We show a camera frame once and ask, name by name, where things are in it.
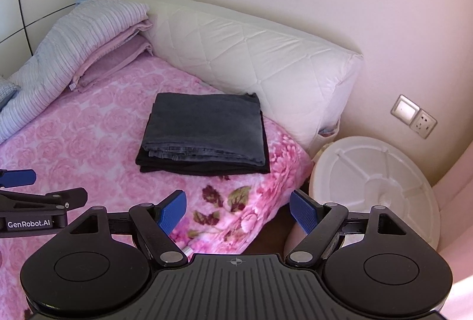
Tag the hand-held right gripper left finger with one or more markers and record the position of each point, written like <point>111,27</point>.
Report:
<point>172,213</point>

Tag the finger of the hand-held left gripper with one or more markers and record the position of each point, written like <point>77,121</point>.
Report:
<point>55,199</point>
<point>18,177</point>

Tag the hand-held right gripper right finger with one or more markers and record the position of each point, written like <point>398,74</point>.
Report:
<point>305,213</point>

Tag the grey jeans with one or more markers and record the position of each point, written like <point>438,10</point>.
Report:
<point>203,124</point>

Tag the pink floral blanket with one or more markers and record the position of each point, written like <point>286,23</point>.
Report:
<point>92,142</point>

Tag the white round plastic table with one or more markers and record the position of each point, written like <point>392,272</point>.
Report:
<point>369,172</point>

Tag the light blue cloth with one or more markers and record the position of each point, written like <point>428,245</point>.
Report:
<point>6,91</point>

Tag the striped grey quilt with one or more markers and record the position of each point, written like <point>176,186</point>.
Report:
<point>66,46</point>

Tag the mauve pillow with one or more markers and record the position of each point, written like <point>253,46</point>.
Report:
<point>114,65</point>

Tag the folded pink blanket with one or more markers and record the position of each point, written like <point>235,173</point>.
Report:
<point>118,41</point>

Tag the white quilted cushion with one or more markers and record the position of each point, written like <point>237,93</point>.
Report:
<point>240,46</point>

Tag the wall switch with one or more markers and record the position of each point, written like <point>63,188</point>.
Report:
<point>405,109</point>

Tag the wall socket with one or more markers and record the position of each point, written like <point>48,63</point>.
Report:
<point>424,124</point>

